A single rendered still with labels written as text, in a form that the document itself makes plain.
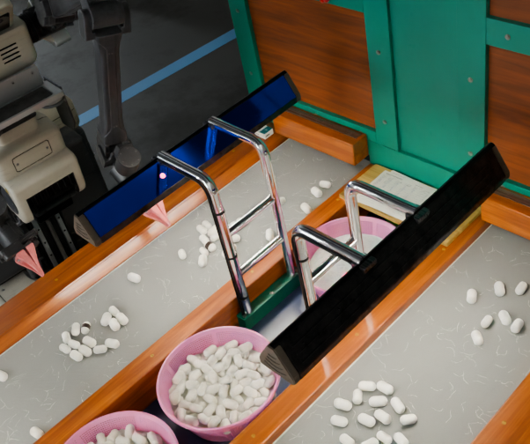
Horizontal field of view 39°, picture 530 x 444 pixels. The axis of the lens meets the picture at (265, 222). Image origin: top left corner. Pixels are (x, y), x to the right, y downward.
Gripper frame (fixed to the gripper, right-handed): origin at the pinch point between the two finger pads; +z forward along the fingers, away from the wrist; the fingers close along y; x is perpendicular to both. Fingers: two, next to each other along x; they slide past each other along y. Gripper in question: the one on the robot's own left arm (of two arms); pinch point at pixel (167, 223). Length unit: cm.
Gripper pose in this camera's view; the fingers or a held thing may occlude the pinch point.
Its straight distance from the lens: 194.1
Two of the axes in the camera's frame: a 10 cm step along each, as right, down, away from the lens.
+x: -3.0, 3.6, 8.8
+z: 6.6, 7.5, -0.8
